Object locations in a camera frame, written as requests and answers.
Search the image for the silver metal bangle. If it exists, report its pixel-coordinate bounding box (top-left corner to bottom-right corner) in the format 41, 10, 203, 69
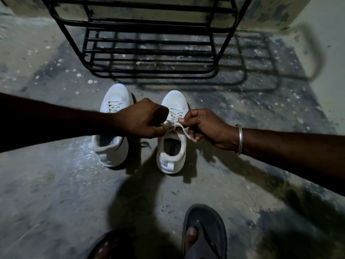
235, 124, 243, 156

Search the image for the person's right hand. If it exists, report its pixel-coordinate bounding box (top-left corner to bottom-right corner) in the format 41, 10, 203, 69
178, 108, 239, 152

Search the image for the person's right forearm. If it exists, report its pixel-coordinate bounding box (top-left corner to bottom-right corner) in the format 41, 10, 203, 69
237, 128, 345, 198

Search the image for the black metal shoe rack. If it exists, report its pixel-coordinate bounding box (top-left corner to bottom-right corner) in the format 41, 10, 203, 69
40, 0, 254, 80

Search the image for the black flip-flop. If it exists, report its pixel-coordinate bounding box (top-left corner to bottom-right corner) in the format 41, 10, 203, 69
87, 230, 133, 259
182, 204, 228, 259

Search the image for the person's foot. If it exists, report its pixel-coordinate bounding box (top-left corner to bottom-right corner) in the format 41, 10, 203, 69
185, 226, 200, 259
96, 239, 120, 259

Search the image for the white sneaker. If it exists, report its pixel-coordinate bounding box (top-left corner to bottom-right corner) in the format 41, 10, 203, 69
156, 90, 191, 175
91, 83, 136, 168

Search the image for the person's left hand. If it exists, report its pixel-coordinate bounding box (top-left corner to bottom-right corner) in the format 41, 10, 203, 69
113, 98, 170, 139

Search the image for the person's right foot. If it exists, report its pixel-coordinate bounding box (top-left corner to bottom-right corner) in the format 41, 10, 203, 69
185, 226, 200, 259

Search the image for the person's left foot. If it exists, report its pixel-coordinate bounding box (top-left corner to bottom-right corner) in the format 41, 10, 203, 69
96, 239, 120, 259

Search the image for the white shoelace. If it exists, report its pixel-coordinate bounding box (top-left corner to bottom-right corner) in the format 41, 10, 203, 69
161, 120, 198, 143

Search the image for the person's left forearm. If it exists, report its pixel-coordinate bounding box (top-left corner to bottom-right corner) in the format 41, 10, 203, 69
0, 92, 117, 153

